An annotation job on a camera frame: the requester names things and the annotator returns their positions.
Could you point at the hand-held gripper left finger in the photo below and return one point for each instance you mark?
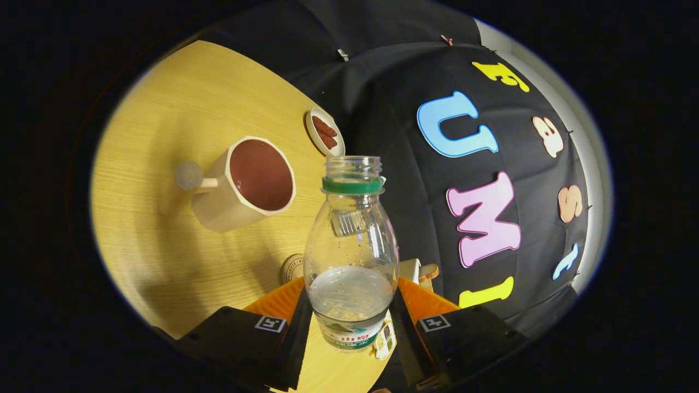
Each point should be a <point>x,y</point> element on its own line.
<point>295,344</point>

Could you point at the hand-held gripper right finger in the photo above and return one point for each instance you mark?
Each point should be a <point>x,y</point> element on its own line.
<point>407,341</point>

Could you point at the clear plastic juice bottle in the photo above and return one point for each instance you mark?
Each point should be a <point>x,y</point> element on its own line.
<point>349,305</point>

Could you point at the round cork coaster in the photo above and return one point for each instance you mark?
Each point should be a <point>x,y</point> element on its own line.
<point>294,268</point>

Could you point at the beige cup with brown inside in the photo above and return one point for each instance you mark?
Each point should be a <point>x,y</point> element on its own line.
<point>229,207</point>

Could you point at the white divided dish with grains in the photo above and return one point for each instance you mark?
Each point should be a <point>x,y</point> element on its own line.
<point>385,341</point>

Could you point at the white toaster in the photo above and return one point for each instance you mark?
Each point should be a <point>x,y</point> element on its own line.
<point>408,268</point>

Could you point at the toast slice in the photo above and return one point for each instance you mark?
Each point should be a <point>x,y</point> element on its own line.
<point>430,272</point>

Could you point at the brown food piece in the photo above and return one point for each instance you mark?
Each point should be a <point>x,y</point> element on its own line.
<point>329,141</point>
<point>324,126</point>

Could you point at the small round plate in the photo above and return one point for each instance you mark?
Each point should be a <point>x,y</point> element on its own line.
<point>312,131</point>

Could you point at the wooden table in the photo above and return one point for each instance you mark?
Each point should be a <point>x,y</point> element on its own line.
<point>164,109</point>

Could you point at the white clip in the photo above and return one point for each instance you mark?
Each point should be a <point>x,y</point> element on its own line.
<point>343,54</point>

